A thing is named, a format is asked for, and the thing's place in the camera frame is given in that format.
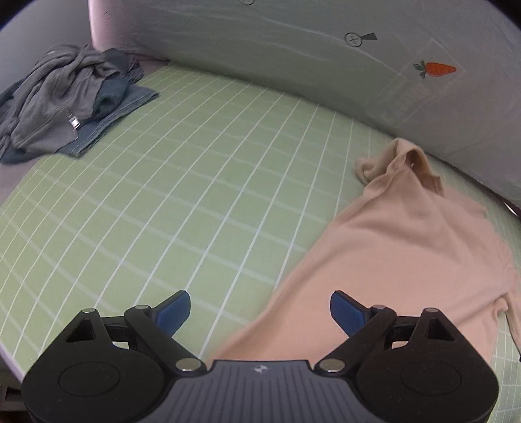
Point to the blue denim jeans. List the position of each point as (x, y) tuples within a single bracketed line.
[(122, 103)]

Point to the pale quilt with carrot print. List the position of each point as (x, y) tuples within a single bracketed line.
[(285, 53)]

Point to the beige turtleneck sweater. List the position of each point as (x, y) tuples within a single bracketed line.
[(386, 244)]

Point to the green grid bed mat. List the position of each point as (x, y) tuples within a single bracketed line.
[(203, 183)]

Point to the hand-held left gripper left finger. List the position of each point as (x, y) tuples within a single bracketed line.
[(175, 312)]

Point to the grey zip jacket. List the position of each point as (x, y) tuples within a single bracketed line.
[(44, 97)]

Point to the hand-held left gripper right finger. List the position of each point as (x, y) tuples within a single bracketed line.
[(346, 312)]

